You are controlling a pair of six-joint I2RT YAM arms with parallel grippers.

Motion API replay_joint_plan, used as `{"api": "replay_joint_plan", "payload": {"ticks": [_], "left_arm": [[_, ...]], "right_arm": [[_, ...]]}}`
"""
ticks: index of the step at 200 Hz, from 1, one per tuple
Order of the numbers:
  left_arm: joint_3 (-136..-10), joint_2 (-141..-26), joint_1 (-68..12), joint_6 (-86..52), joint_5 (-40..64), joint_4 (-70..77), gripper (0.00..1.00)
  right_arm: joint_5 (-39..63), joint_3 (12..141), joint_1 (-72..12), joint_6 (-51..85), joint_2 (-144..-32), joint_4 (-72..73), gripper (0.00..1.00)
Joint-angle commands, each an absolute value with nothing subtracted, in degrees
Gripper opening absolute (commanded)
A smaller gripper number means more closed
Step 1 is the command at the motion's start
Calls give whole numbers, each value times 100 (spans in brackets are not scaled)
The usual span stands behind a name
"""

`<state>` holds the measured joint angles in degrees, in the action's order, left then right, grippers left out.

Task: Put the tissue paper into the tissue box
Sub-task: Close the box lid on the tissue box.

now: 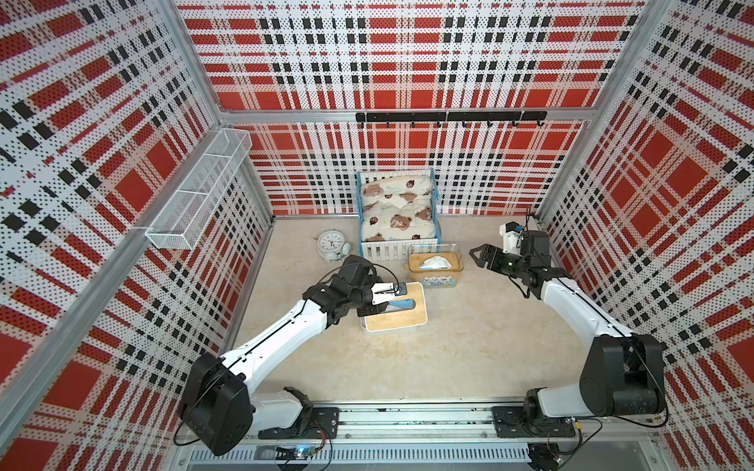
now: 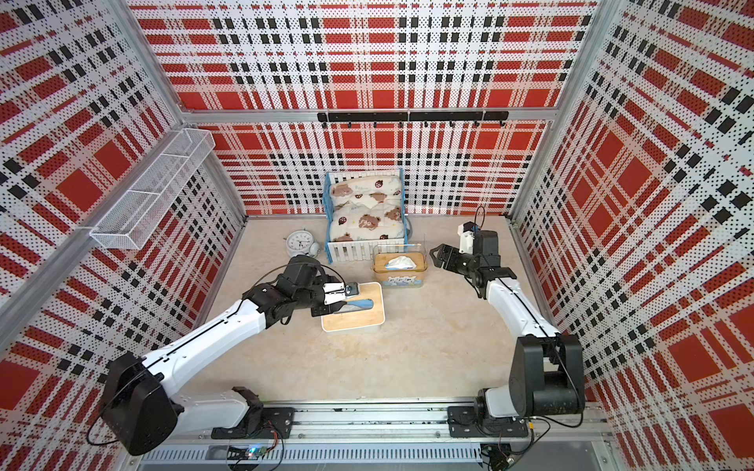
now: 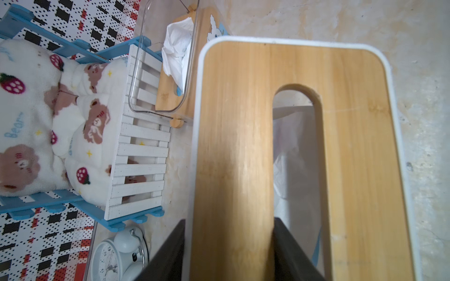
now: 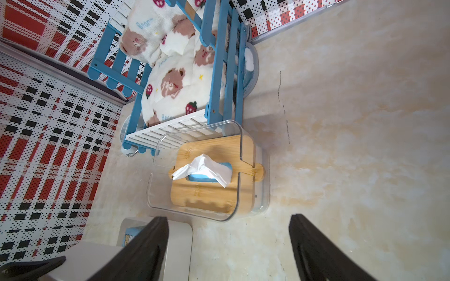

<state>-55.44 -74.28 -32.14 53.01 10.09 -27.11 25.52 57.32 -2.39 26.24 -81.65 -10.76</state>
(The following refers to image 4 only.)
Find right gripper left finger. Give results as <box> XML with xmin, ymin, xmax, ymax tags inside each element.
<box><xmin>89</xmin><ymin>217</ymin><xmax>169</xmax><ymax>281</ymax></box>

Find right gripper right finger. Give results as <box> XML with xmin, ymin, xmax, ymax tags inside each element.
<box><xmin>289</xmin><ymin>214</ymin><xmax>374</xmax><ymax>281</ymax></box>

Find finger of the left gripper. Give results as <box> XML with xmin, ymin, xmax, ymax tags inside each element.
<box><xmin>1</xmin><ymin>256</ymin><xmax>66</xmax><ymax>281</ymax></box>

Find bamboo slotted lid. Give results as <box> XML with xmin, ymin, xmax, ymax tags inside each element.
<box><xmin>169</xmin><ymin>134</ymin><xmax>266</xmax><ymax>215</ymax></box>

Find blue soft tissue pack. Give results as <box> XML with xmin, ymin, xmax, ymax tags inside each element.
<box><xmin>171</xmin><ymin>154</ymin><xmax>233</xmax><ymax>188</ymax></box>

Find clear plastic tissue box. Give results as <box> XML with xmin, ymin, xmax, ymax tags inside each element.
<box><xmin>146</xmin><ymin>120</ymin><xmax>270</xmax><ymax>222</ymax></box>

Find blue tissue pack with sheet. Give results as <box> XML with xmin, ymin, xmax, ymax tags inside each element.
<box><xmin>122</xmin><ymin>226</ymin><xmax>145</xmax><ymax>247</ymax></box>

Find blue white toy crib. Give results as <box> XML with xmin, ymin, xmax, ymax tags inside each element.
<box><xmin>88</xmin><ymin>1</ymin><xmax>258</xmax><ymax>157</ymax></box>

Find bear print pillow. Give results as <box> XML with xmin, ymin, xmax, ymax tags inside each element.
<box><xmin>119</xmin><ymin>1</ymin><xmax>196</xmax><ymax>67</ymax></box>

